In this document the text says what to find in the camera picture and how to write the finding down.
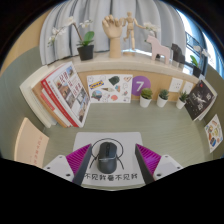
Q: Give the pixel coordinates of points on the white picture sticker sheet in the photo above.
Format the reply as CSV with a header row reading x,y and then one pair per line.
x,y
108,88

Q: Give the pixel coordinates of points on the thick white book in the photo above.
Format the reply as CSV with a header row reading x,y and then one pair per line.
x,y
30,91

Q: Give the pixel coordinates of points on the small succulent in white pot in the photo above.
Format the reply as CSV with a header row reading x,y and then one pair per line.
x,y
162,101
145,101

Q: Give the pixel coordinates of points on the black cover book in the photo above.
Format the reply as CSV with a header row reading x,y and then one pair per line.
x,y
199,99

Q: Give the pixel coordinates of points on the small white wall socket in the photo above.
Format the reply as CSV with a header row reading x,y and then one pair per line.
x,y
187,87

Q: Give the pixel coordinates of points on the pink horse figure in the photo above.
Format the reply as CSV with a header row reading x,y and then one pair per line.
x,y
158,50

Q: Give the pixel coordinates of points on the brown cover book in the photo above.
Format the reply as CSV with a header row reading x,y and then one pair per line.
x,y
45,103

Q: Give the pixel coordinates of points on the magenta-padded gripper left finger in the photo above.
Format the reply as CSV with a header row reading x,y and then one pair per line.
x,y
63,165

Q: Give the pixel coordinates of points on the large white wall socket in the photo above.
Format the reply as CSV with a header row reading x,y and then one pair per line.
x,y
175,85

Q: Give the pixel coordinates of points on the beige card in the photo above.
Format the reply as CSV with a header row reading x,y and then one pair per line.
x,y
30,145

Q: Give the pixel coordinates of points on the spiky succulent in white pot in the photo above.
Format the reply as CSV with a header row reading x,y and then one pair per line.
x,y
180,104

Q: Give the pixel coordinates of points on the colourful sticker sheet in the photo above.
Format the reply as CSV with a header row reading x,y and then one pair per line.
x,y
214,133

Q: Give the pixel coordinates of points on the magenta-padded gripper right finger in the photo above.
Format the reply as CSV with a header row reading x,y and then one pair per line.
x,y
163,165

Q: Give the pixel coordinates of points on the purple round number sign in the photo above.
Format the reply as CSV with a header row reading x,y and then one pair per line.
x,y
140,83

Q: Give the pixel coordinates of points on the wooden mannequin figure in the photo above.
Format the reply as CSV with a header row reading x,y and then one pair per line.
x,y
130,28

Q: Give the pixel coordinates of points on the black computer mouse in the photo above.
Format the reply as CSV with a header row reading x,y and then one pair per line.
x,y
107,158

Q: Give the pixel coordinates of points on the grey curtain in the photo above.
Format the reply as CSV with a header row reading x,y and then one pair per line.
x,y
100,10

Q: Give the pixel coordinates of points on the white orchid in black pot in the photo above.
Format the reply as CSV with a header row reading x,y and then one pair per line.
x,y
196,71
151,28
86,52

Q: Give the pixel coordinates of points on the wooden hand model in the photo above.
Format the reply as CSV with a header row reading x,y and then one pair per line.
x,y
113,31

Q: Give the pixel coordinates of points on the window with dark frame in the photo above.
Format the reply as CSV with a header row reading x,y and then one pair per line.
x,y
196,36

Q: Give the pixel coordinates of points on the red and white magazine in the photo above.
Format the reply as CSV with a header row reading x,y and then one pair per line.
x,y
68,93

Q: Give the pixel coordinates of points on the black horse figure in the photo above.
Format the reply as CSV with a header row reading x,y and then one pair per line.
x,y
177,53

